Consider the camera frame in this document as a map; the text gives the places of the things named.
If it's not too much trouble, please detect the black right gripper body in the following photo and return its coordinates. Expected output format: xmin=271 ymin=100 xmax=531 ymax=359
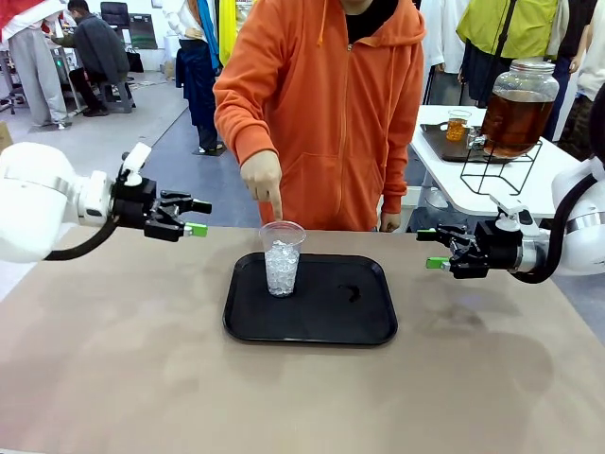
xmin=450 ymin=218 xmax=522 ymax=280

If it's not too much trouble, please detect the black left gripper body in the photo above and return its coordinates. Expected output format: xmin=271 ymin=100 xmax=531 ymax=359
xmin=112 ymin=178 xmax=164 ymax=232

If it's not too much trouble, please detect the clear plastic cup with ice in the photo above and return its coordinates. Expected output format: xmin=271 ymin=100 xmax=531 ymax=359
xmin=258 ymin=219 xmax=307 ymax=298
xmin=446 ymin=109 xmax=473 ymax=142

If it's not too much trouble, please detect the person's right forearm orange sleeve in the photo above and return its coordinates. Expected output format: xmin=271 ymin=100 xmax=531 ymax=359
xmin=213 ymin=101 xmax=280 ymax=165

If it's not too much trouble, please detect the person's left forearm orange sleeve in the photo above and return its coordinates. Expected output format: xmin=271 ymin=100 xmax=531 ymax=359
xmin=380 ymin=141 xmax=410 ymax=217

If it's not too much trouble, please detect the glass drink dispenser with tea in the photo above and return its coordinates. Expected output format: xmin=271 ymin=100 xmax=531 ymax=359
xmin=466 ymin=59 xmax=562 ymax=159

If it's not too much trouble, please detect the person's left hand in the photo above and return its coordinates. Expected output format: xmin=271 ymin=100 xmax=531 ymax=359
xmin=379 ymin=211 xmax=404 ymax=235

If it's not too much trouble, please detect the person's right hand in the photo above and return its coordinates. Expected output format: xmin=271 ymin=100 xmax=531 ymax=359
xmin=239 ymin=149 xmax=285 ymax=223

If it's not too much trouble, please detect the grey side table base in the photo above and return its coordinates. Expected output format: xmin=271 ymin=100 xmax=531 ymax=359
xmin=401 ymin=186 xmax=456 ymax=233

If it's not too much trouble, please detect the dark serving tray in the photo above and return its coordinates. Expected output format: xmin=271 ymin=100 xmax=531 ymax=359
xmin=419 ymin=123 xmax=530 ymax=164

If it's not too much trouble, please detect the grey stool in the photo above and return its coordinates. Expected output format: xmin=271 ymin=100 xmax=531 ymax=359
xmin=101 ymin=79 xmax=137 ymax=114

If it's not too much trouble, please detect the white side table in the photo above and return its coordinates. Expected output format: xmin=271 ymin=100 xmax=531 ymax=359
xmin=409 ymin=104 xmax=582 ymax=219

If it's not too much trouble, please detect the black plastic serving tray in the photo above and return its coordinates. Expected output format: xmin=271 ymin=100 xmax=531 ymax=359
xmin=221 ymin=251 xmax=399 ymax=347

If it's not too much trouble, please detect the seated person in dark jacket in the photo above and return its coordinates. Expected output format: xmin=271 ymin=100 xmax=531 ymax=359
xmin=49 ymin=0 xmax=131 ymax=118

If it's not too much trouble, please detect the standing person in grey trousers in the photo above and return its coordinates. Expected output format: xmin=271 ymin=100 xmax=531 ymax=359
xmin=0 ymin=0 xmax=72 ymax=128

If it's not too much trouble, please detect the person in orange hoodie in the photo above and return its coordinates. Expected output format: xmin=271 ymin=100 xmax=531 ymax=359
xmin=213 ymin=0 xmax=426 ymax=233

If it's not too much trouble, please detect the yellow hanging garment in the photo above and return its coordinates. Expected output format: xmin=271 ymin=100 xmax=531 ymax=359
xmin=217 ymin=0 xmax=238 ymax=67

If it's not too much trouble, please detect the black office chair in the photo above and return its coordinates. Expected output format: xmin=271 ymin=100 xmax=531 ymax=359
xmin=99 ymin=1 xmax=131 ymax=48

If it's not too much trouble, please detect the lime green jacket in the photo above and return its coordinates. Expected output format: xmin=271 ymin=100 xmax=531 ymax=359
xmin=456 ymin=0 xmax=562 ymax=61

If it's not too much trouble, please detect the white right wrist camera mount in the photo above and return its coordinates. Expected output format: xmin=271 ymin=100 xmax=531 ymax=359
xmin=489 ymin=192 xmax=543 ymax=237

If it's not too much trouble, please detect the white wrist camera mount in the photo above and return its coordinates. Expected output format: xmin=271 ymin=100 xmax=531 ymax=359
xmin=489 ymin=192 xmax=543 ymax=237
xmin=118 ymin=143 xmax=153 ymax=186

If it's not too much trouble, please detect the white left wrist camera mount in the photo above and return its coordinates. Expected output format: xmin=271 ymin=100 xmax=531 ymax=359
xmin=118 ymin=143 xmax=153 ymax=186

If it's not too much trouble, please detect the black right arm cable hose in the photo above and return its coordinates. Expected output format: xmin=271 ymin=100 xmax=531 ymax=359
xmin=510 ymin=82 xmax=605 ymax=285

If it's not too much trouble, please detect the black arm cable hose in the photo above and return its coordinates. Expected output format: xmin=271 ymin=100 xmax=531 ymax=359
xmin=510 ymin=82 xmax=605 ymax=285
xmin=43 ymin=215 xmax=119 ymax=262

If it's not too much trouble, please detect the black wire dispenser stand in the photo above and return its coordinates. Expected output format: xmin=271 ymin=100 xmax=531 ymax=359
xmin=460 ymin=139 xmax=544 ymax=196

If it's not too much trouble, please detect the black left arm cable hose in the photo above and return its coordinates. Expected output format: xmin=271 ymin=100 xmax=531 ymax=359
xmin=43 ymin=215 xmax=119 ymax=262

